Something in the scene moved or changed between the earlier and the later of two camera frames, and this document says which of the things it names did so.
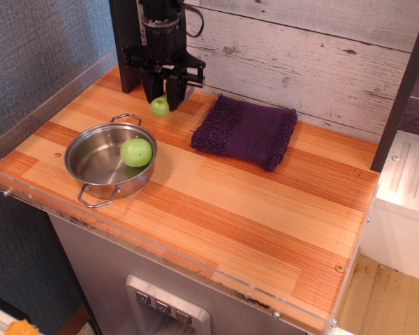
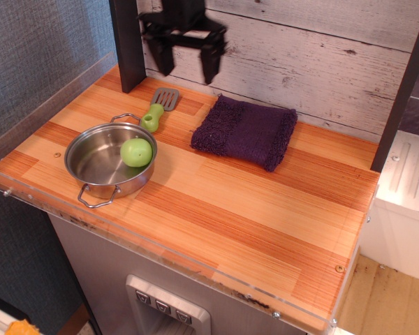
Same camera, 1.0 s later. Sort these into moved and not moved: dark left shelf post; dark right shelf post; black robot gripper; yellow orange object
Moved: black robot gripper
Not moved: yellow orange object; dark left shelf post; dark right shelf post
